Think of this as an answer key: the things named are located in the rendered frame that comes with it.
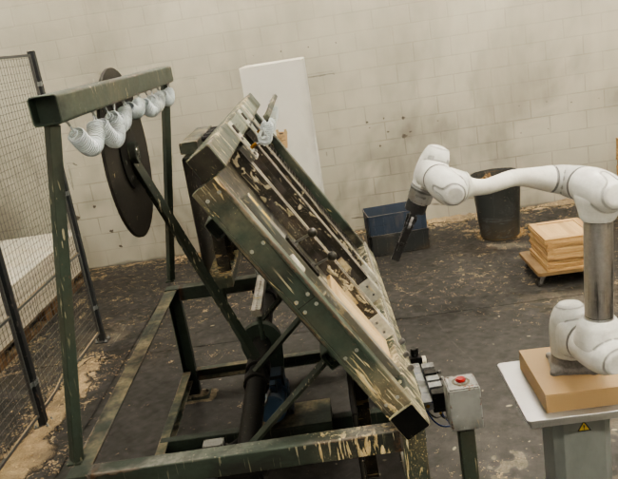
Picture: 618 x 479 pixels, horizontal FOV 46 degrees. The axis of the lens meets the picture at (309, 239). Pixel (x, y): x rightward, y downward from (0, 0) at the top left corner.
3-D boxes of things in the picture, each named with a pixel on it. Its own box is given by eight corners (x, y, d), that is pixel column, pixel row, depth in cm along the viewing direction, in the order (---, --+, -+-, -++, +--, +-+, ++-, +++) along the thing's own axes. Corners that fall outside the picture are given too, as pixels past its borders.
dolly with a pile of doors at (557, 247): (603, 280, 588) (601, 233, 577) (537, 289, 591) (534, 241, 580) (577, 258, 647) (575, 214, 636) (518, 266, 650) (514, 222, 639)
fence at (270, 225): (393, 379, 294) (400, 373, 293) (239, 201, 273) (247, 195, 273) (391, 373, 299) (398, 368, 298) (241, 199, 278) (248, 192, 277)
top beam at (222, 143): (204, 184, 246) (226, 166, 244) (184, 162, 244) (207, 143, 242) (248, 115, 458) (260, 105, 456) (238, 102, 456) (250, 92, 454)
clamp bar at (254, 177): (383, 343, 327) (426, 312, 323) (208, 139, 301) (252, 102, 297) (380, 335, 336) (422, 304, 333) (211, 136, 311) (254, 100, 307)
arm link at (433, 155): (405, 178, 261) (417, 191, 249) (421, 137, 256) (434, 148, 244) (432, 184, 264) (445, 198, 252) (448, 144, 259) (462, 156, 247)
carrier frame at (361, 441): (445, 600, 294) (423, 419, 271) (110, 645, 298) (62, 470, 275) (384, 363, 505) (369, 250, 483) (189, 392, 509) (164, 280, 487)
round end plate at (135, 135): (138, 257, 315) (95, 70, 294) (125, 258, 315) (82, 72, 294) (169, 213, 392) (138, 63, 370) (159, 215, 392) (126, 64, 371)
